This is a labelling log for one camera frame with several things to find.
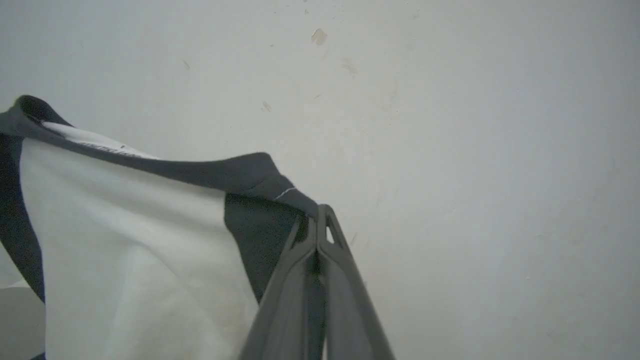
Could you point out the grey-green fabric sofa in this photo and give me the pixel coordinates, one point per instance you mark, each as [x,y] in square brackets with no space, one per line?
[20,325]

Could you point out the white and black t-shirt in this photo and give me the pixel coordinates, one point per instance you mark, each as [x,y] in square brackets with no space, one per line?
[135,250]

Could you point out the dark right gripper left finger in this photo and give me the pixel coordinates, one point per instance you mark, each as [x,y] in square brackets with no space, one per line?
[285,300]

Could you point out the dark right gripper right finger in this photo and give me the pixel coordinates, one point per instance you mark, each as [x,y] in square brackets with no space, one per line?
[350,310]

